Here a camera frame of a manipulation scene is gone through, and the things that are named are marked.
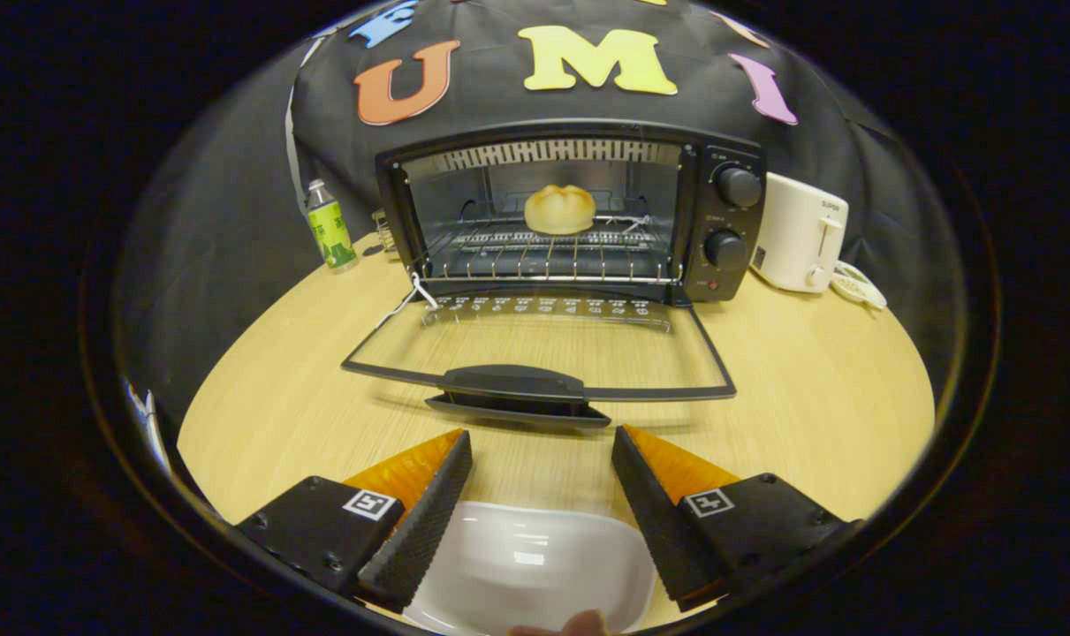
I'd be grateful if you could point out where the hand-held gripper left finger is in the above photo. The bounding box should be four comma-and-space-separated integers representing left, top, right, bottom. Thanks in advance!
237, 429, 474, 612

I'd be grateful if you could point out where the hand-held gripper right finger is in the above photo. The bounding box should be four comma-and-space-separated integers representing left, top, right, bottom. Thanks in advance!
611, 425, 861, 612

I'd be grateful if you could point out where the black toaster oven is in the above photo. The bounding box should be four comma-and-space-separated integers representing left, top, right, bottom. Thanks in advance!
341, 119, 768, 429

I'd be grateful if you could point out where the golden bread bun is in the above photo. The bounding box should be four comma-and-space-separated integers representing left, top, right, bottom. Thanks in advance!
524, 184, 597, 236

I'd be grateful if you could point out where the white pop-up toaster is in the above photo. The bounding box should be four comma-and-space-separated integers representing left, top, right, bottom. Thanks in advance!
750, 172, 850, 293

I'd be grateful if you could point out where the white plate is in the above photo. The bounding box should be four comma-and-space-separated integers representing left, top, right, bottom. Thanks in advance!
404, 502, 657, 635

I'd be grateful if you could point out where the green label plastic bottle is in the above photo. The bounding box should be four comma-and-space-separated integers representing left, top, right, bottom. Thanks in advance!
307, 179, 359, 270

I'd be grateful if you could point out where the black backdrop cloth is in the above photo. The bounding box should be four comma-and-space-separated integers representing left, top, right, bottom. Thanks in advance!
115, 0, 964, 416

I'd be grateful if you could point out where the white string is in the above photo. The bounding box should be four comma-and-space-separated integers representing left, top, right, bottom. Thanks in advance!
374, 272, 440, 329

